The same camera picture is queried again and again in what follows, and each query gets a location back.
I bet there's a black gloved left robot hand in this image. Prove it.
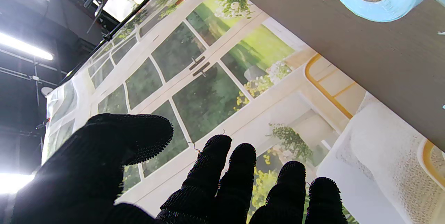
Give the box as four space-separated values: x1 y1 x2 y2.
10 113 348 224

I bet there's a white ceiling light strip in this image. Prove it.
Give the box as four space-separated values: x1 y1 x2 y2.
0 174 35 195
0 33 54 61

